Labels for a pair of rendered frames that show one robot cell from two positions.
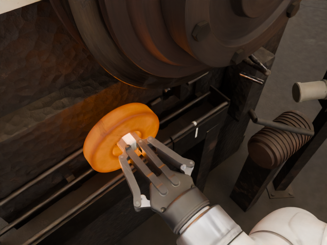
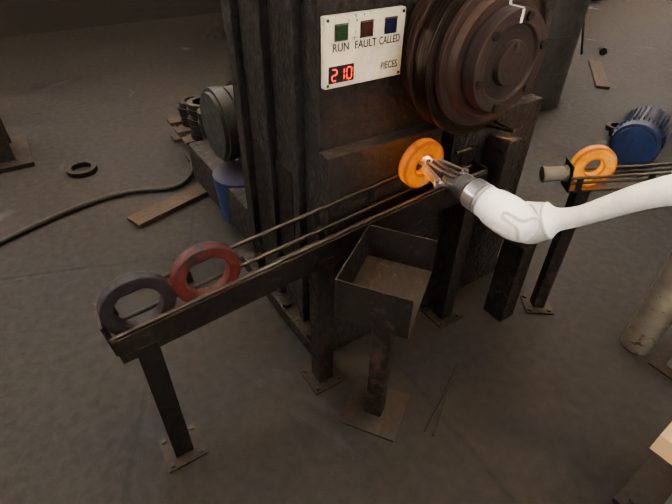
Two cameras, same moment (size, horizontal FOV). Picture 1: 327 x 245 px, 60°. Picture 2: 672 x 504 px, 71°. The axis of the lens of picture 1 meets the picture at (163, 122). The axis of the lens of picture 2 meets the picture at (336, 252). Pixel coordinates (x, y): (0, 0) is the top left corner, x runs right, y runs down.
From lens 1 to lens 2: 106 cm
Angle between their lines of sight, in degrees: 14
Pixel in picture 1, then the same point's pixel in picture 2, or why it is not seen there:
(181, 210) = (464, 179)
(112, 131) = (422, 147)
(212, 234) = (481, 184)
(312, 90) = (554, 170)
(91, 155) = (407, 162)
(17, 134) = (363, 150)
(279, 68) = not seen: hidden behind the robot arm
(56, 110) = (382, 142)
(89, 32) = (428, 83)
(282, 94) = not seen: hidden behind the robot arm
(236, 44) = (494, 100)
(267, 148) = not seen: hidden behind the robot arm
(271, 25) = (514, 94)
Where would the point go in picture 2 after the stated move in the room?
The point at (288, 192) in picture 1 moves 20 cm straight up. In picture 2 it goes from (547, 309) to (561, 276)
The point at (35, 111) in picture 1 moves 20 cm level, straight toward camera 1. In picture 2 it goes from (369, 142) to (408, 169)
